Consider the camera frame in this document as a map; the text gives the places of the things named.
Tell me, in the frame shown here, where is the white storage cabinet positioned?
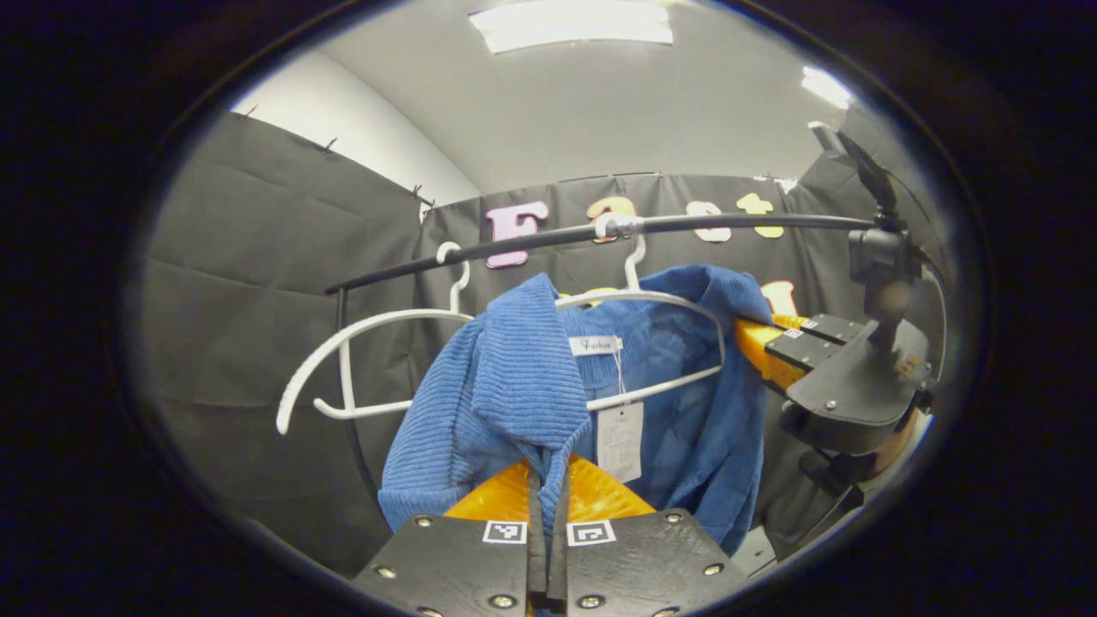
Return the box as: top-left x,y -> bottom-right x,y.
733,524 -> 779,577

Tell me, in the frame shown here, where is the white clothes hanger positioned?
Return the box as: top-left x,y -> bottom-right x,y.
276,242 -> 474,436
553,213 -> 729,414

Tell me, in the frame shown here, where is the large ceiling light panel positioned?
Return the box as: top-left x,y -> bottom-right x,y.
469,0 -> 674,54

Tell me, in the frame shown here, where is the black backdrop cloth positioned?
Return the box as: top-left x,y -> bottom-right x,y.
137,110 -> 952,577

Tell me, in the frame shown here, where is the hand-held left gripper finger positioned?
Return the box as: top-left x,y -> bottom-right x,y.
350,458 -> 548,617
547,454 -> 748,617

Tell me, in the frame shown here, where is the blue corduroy jacket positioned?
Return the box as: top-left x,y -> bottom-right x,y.
377,264 -> 776,556

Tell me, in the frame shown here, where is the black clothes rack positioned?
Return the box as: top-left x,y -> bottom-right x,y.
324,210 -> 879,511

